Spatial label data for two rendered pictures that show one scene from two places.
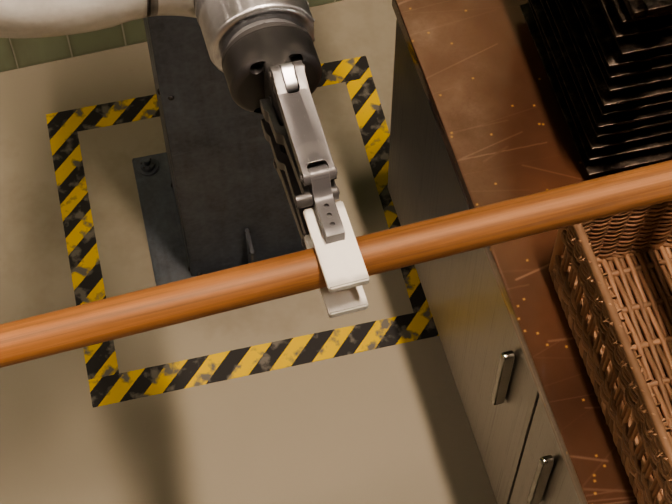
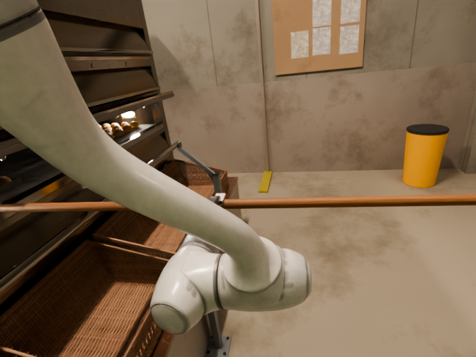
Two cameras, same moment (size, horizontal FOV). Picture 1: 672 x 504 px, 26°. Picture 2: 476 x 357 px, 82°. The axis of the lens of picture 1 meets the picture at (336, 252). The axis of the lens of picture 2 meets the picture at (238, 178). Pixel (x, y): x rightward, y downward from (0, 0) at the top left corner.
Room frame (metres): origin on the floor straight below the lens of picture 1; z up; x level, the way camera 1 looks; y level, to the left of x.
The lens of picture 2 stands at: (1.18, 0.40, 1.59)
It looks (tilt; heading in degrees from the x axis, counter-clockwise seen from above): 23 degrees down; 207
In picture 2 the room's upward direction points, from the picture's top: 6 degrees counter-clockwise
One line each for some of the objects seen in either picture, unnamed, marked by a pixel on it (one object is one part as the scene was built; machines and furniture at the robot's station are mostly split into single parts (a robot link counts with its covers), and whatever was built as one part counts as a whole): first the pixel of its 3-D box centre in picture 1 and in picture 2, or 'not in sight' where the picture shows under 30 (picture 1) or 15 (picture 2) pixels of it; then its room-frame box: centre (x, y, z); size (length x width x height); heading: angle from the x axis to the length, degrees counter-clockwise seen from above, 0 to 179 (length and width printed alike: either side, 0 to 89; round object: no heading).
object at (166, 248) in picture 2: not in sight; (161, 227); (0.11, -0.71, 0.72); 0.56 x 0.49 x 0.28; 16
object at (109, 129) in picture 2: not in sight; (91, 132); (-0.24, -1.54, 1.21); 0.61 x 0.48 x 0.06; 105
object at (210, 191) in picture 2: not in sight; (191, 185); (-0.47, -0.87, 0.72); 0.56 x 0.49 x 0.28; 14
